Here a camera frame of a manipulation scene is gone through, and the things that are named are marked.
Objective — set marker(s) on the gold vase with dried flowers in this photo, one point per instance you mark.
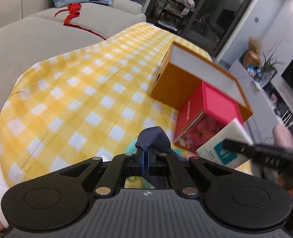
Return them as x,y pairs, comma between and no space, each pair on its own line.
252,57

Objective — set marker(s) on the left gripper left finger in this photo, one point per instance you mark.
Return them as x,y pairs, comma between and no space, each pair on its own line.
141,161

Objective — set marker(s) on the orange cardboard box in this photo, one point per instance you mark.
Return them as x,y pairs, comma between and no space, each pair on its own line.
181,72

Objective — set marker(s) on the navy blue cloth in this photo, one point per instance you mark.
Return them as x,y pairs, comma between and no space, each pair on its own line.
157,137

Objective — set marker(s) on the green potted plant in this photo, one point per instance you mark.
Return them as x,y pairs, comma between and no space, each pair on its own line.
269,65

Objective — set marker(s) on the yellow checkered tablecloth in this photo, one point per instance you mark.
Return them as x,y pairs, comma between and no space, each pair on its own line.
93,101

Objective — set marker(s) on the beige sofa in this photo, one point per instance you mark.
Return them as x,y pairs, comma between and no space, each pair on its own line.
33,30

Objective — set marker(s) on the red ribbon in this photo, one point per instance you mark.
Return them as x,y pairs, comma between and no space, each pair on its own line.
74,11

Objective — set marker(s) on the red lidded clear box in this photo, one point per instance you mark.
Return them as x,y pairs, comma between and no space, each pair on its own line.
207,112

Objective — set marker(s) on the black trolley with pink cover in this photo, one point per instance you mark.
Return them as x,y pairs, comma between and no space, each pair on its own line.
173,13

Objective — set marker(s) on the white tv cabinet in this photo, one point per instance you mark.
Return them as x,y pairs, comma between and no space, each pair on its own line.
263,120

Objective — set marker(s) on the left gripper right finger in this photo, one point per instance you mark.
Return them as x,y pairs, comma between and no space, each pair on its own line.
152,160

